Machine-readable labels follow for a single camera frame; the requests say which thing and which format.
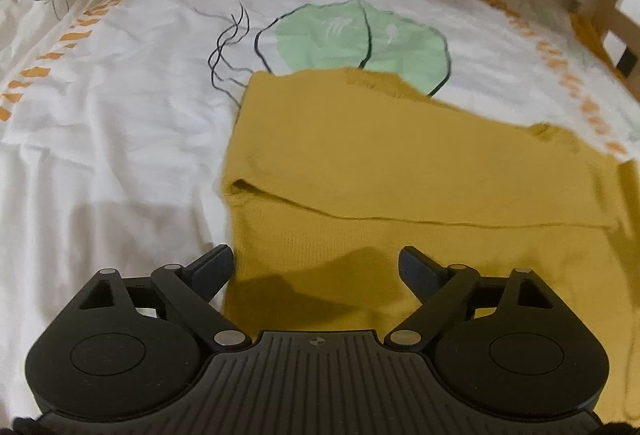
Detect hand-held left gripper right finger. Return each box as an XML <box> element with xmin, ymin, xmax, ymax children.
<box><xmin>383</xmin><ymin>245</ymin><xmax>557</xmax><ymax>350</ymax></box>

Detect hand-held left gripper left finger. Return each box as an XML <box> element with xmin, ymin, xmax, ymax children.
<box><xmin>75</xmin><ymin>244</ymin><xmax>252</xmax><ymax>351</ymax></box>

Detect mustard yellow knit garment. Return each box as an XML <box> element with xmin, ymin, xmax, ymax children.
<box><xmin>220</xmin><ymin>69</ymin><xmax>640</xmax><ymax>435</ymax></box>

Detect white leaf-print bed sheet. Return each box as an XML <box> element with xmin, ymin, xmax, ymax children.
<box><xmin>0</xmin><ymin>0</ymin><xmax>640</xmax><ymax>421</ymax></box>

